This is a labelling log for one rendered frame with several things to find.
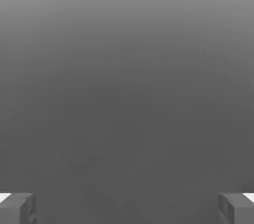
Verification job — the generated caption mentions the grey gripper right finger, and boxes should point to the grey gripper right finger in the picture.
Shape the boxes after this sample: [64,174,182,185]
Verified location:
[217,192,254,224]

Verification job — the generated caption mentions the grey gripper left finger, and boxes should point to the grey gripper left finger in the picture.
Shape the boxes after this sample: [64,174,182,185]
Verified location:
[0,192,38,224]

